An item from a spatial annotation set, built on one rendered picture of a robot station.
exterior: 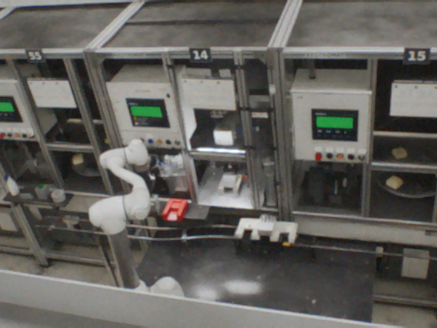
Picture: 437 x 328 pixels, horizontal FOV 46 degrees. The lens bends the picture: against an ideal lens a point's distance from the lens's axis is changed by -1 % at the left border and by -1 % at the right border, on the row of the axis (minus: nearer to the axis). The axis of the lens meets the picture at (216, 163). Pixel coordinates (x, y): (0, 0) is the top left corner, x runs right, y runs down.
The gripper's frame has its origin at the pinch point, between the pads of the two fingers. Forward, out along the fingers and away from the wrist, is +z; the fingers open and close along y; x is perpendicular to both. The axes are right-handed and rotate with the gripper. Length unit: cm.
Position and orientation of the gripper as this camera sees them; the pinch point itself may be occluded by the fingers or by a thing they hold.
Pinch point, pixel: (149, 192)
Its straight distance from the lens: 349.0
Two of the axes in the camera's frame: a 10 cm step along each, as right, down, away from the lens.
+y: -9.5, -0.6, 2.9
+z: 1.3, 7.9, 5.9
